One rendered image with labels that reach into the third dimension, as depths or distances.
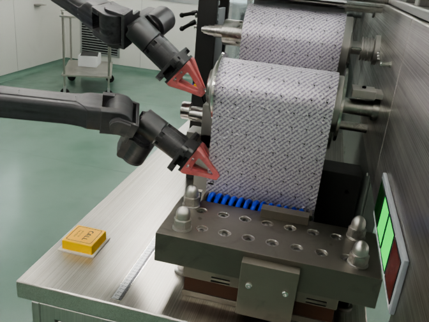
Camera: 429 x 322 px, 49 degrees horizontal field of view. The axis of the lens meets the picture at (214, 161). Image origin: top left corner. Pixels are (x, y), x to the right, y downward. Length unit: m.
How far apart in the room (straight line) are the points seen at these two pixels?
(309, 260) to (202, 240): 0.19
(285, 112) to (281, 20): 0.30
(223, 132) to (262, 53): 0.27
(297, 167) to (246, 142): 0.11
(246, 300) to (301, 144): 0.32
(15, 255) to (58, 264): 1.72
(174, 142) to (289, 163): 0.24
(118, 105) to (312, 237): 0.46
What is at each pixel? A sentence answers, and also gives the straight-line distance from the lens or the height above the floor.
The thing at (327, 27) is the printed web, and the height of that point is 1.38.
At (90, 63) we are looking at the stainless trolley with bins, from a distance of 5.98.
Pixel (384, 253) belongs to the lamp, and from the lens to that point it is 0.64.
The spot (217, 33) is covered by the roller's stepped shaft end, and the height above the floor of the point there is 1.33.
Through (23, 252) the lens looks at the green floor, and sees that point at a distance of 2.76.
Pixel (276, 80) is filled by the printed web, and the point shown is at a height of 1.29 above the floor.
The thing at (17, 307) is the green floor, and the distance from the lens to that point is 2.40.
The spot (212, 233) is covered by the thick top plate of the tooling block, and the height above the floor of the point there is 1.03.
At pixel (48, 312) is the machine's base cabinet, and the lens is 1.01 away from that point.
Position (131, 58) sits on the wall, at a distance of 7.14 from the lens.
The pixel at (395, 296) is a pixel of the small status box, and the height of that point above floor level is 1.17.
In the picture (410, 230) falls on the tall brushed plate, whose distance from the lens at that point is 0.56.
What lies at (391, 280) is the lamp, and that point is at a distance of 0.58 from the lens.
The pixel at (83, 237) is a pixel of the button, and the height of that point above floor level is 0.92.
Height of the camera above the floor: 1.48
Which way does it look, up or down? 22 degrees down
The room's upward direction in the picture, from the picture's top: 5 degrees clockwise
